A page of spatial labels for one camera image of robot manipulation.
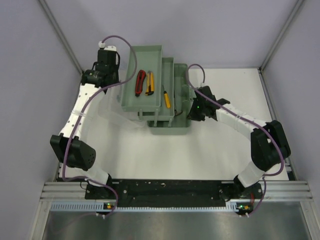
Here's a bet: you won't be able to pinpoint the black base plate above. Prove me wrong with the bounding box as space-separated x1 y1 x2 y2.
85 178 263 208

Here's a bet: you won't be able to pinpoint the aluminium frame rail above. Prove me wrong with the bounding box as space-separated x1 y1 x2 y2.
40 179 313 202

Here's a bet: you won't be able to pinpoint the claw hammer black handle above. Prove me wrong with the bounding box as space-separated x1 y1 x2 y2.
174 110 184 117

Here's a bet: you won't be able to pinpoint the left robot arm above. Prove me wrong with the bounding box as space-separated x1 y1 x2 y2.
50 45 120 199

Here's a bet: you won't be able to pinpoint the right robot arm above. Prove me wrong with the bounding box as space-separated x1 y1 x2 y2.
187 86 291 198

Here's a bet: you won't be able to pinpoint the orange black utility knife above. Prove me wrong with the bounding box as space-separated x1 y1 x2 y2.
145 71 155 96

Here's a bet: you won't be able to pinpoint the grey slotted cable duct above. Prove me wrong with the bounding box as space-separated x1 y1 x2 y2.
50 201 239 213

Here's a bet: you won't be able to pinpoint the translucent green tool box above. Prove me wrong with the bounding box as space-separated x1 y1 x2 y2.
98 44 194 136

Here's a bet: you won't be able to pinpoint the orange handled screwdriver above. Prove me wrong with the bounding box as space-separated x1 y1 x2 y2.
162 85 171 109

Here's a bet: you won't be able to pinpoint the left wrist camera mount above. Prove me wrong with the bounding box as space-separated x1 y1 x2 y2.
98 41 117 52

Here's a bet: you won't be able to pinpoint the red handled pliers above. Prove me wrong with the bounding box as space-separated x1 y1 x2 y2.
135 69 147 97

